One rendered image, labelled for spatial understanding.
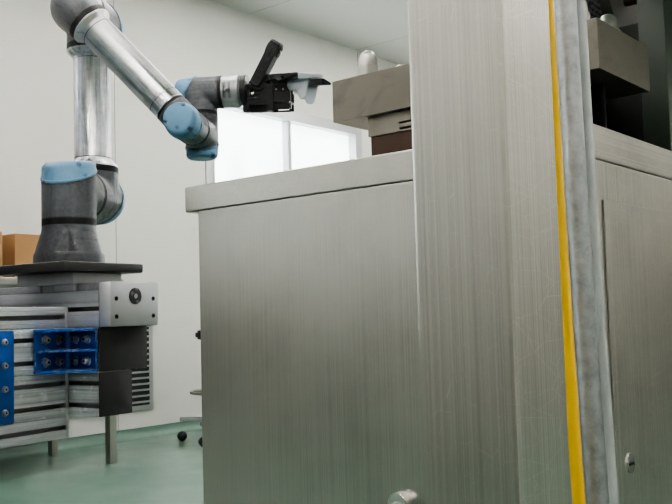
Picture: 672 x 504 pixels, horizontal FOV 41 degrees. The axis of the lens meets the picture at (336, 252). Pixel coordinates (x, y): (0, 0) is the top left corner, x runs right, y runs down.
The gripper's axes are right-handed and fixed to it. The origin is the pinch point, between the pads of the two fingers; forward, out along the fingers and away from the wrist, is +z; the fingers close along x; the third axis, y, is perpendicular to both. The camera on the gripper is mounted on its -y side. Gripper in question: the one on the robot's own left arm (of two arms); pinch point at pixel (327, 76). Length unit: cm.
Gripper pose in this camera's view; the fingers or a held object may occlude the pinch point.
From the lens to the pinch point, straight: 207.5
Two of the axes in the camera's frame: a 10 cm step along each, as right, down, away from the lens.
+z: 9.9, -0.4, -1.1
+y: 0.4, 10.0, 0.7
